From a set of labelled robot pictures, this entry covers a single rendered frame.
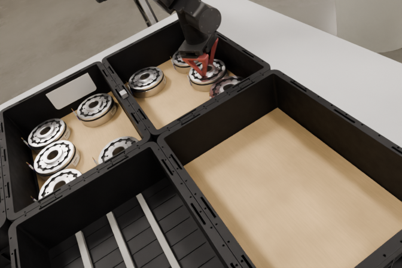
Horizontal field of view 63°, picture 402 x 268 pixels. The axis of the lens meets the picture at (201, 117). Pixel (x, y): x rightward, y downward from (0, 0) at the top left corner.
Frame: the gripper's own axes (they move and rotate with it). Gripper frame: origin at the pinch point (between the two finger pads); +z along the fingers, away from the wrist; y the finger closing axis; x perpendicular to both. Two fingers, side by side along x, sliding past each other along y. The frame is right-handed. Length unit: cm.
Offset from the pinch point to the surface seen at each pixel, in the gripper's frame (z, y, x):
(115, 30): 88, 158, 186
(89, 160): 3.6, -32.3, 19.4
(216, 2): 18, 69, 27
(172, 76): 4.0, 0.1, 12.0
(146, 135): -6.3, -29.5, -0.2
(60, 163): 0.7, -36.2, 23.7
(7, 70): 87, 89, 273
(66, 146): 0.7, -31.4, 25.6
